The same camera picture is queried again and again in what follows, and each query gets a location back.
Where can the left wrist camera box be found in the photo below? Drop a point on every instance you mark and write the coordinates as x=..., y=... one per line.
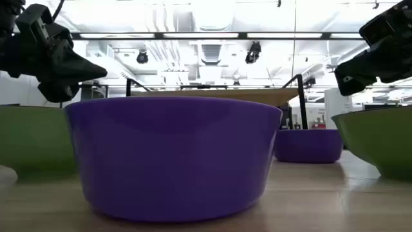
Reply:
x=59, y=93

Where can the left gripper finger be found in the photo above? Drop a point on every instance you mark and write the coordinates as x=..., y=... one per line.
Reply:
x=71, y=62
x=74, y=80

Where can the bright ceiling light strip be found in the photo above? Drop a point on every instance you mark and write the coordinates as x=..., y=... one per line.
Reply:
x=283, y=35
x=199, y=35
x=344, y=35
x=116, y=35

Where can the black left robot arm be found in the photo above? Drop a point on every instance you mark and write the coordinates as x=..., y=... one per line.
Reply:
x=8, y=48

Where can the ceiling air vent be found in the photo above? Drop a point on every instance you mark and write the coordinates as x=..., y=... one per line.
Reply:
x=210, y=51

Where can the small red item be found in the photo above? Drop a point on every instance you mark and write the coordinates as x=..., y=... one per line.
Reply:
x=318, y=125

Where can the wooden shelf with black legs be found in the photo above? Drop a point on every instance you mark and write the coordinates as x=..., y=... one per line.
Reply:
x=257, y=96

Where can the black ceiling spotlight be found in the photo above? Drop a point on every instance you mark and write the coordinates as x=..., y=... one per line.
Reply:
x=253, y=53
x=142, y=58

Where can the blue-purple plastic bowl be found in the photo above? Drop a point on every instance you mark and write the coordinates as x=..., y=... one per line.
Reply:
x=309, y=146
x=174, y=161

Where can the white cabinet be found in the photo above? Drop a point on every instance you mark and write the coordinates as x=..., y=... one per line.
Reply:
x=336, y=103

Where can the black overhead beam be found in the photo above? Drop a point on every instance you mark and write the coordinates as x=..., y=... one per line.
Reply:
x=157, y=35

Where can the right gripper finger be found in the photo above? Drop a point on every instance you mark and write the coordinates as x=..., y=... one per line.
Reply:
x=354, y=85
x=357, y=66

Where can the green bowl with floral inside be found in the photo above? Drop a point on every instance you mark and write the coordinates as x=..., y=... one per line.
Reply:
x=32, y=141
x=386, y=141

